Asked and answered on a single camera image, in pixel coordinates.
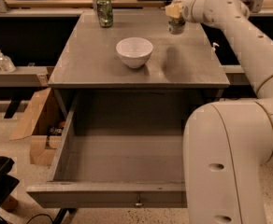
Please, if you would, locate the metal drawer handle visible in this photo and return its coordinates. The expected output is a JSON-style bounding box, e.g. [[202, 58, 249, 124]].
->
[[134, 195, 143, 208]]

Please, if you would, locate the grey cabinet counter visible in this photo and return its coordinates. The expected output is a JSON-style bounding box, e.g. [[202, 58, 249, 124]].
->
[[49, 9, 229, 113]]

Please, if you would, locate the grey open top drawer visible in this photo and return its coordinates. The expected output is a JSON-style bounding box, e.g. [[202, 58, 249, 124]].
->
[[27, 90, 203, 208]]

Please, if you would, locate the green soda can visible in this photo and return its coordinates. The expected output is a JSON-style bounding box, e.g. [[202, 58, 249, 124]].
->
[[96, 0, 113, 28]]

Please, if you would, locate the clear sanitizer pump bottle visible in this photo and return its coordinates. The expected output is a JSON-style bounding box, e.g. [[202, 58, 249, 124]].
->
[[0, 50, 16, 73]]

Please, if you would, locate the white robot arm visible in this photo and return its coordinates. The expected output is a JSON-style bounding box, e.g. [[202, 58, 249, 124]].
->
[[165, 0, 273, 224]]

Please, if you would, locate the white ceramic bowl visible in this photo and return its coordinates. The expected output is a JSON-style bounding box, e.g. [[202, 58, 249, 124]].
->
[[116, 37, 153, 68]]

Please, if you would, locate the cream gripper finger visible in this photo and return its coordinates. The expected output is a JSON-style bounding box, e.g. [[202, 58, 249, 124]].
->
[[165, 3, 182, 19]]

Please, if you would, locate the white green 7up can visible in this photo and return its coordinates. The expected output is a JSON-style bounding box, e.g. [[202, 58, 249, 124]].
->
[[167, 0, 187, 35]]

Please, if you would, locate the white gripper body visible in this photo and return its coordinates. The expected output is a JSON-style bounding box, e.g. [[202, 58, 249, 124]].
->
[[181, 0, 206, 23]]

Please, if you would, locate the small white pump bottle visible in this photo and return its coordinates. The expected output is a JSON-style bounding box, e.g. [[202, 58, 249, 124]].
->
[[211, 42, 220, 60]]

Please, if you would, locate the brown cardboard box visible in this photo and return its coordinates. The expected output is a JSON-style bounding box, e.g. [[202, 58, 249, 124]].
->
[[9, 88, 65, 166]]

